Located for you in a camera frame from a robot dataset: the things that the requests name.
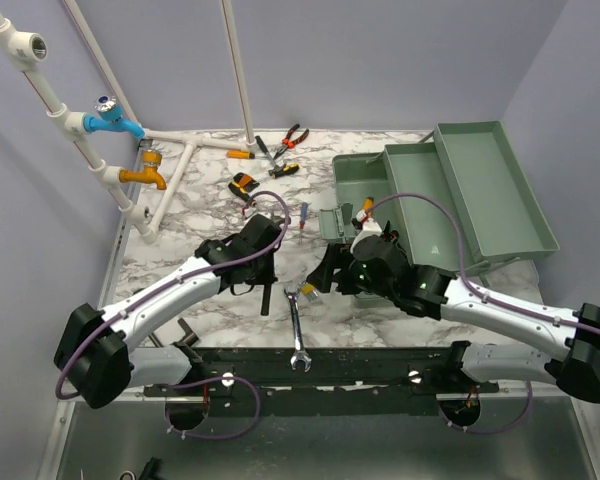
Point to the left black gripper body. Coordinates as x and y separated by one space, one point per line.
263 270

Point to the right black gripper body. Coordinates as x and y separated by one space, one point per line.
358 282

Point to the small red blue screwdriver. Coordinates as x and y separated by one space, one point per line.
303 215

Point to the yellow handle tool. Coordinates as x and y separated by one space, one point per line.
367 205

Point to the claw hammer black handle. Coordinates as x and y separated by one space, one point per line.
266 299

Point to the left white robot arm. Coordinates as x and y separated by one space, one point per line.
140 325

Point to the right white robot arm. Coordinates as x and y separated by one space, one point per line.
550 345

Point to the yellow hex key set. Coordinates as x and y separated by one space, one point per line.
309 291

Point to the yellow black pliers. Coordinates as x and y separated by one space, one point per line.
282 171

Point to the orange black long-nose pliers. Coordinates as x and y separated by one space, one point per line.
291 140

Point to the silver open-end wrench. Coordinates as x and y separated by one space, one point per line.
300 355

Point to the silver socket bar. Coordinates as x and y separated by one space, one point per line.
189 338

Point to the orange plastic tap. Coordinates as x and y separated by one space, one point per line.
149 175

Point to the blue plastic tap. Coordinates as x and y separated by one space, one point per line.
110 117

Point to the white pvc pipe assembly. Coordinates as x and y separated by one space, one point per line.
26 50

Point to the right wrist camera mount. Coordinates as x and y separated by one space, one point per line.
365 226

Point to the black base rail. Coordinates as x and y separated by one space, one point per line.
223 382

